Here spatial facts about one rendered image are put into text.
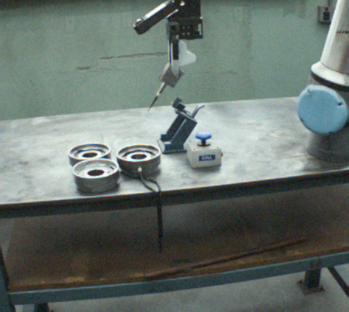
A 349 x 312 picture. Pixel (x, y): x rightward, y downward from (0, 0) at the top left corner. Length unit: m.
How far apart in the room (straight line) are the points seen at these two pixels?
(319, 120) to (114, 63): 1.83
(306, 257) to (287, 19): 1.84
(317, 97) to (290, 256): 0.46
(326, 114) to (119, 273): 0.63
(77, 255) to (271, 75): 1.92
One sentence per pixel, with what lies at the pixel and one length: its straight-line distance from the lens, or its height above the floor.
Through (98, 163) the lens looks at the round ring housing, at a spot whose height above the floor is 0.83.
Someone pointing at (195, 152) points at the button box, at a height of 0.84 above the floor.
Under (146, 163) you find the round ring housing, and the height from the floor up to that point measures 0.83.
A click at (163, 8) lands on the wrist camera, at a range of 1.25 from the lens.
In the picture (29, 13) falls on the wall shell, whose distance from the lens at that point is 2.78.
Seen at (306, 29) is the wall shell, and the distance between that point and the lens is 3.03.
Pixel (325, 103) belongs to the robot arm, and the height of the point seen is 0.99.
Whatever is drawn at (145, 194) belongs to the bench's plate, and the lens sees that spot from 1.13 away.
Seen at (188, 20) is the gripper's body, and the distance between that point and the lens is 1.25.
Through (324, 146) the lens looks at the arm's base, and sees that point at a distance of 1.30.
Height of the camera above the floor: 1.31
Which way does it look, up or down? 21 degrees down
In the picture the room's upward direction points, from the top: 2 degrees counter-clockwise
